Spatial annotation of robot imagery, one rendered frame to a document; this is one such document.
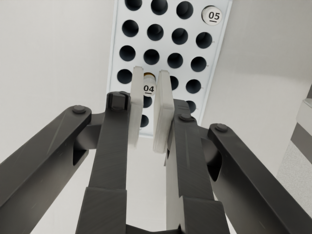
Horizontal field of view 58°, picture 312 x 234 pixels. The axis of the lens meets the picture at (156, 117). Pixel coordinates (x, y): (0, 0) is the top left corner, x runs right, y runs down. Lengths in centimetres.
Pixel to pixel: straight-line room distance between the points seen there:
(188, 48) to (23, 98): 17
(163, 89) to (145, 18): 7
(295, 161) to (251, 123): 110
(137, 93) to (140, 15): 8
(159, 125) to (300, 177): 133
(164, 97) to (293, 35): 16
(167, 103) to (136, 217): 23
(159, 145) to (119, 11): 11
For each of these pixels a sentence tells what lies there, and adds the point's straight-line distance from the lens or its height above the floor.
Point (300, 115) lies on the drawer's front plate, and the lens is 24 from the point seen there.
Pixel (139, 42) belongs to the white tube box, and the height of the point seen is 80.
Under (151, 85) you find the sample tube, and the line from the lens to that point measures 21.
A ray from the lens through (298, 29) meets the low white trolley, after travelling 29.
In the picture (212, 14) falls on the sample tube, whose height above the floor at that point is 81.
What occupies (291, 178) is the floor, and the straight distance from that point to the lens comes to 145.
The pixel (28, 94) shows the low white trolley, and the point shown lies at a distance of 30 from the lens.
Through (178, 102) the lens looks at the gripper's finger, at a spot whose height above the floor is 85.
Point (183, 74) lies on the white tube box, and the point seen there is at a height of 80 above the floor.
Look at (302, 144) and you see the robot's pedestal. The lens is 78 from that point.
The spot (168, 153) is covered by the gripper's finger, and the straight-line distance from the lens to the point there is 15.
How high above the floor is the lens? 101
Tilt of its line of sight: 64 degrees down
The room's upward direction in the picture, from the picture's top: 177 degrees clockwise
